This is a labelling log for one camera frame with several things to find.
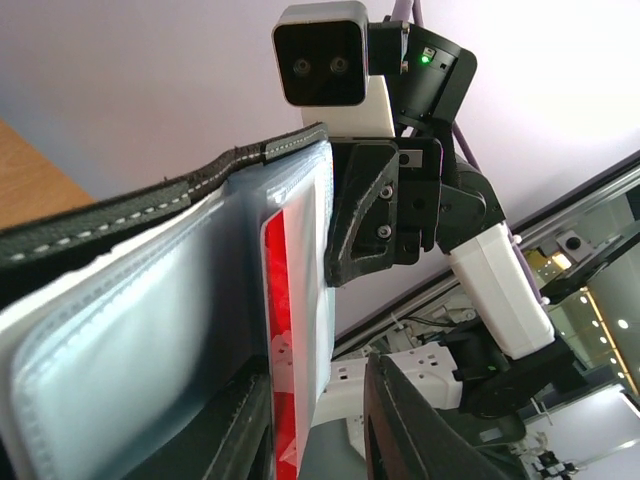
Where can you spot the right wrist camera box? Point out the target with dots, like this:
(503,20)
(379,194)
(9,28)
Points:
(326,70)

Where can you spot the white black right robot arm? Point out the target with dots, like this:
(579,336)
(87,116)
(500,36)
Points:
(512,351)

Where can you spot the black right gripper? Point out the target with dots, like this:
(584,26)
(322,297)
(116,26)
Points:
(385,207)

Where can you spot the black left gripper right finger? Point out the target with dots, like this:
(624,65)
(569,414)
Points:
(405,438)

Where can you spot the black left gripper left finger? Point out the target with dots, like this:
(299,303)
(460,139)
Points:
(228,439)

